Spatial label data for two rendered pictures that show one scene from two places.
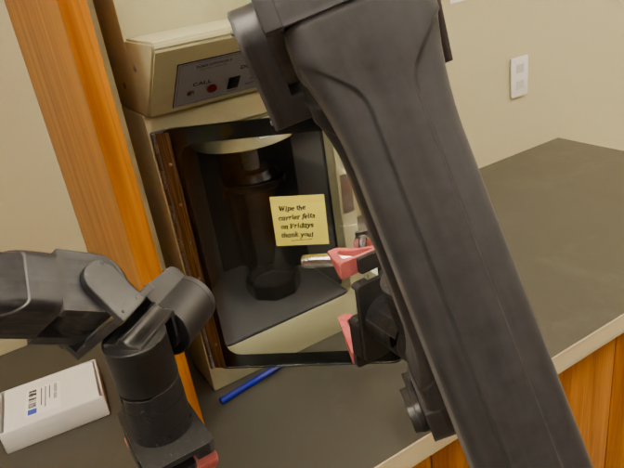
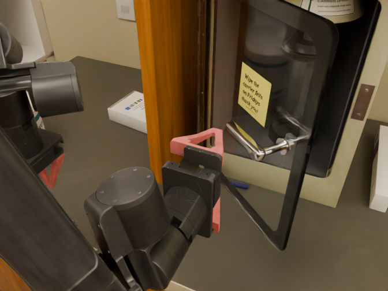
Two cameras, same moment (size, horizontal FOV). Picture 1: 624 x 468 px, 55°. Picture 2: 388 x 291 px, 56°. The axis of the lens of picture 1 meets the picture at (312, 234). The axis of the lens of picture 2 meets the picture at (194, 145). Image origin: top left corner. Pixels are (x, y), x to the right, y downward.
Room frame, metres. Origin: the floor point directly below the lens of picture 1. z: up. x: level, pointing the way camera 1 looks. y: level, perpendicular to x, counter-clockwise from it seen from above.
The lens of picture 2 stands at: (0.40, -0.32, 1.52)
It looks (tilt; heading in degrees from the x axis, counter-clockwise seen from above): 38 degrees down; 52
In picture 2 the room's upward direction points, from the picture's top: straight up
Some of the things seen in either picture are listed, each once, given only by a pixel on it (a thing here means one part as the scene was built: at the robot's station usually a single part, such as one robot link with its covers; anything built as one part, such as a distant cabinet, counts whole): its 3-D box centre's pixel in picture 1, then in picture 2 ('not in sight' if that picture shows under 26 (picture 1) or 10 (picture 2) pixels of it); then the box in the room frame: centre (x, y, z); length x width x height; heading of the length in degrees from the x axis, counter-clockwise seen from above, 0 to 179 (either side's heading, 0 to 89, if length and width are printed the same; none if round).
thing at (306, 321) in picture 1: (289, 253); (244, 114); (0.78, 0.04, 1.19); 0.30 x 0.01 x 0.40; 79
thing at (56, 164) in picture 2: not in sight; (37, 171); (0.47, 0.17, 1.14); 0.07 x 0.07 x 0.09; 28
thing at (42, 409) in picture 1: (54, 403); (143, 112); (0.82, 0.47, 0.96); 0.16 x 0.12 x 0.04; 111
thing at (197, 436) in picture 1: (158, 410); (19, 138); (0.46, 0.17, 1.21); 0.10 x 0.07 x 0.07; 28
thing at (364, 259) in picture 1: (355, 273); (204, 157); (0.63, -0.04, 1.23); 0.09 x 0.07 x 0.07; 28
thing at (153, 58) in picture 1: (260, 56); not in sight; (0.84, 0.03, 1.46); 0.32 x 0.12 x 0.10; 118
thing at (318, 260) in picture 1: (336, 253); (254, 138); (0.74, -0.03, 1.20); 0.10 x 0.05 x 0.03; 79
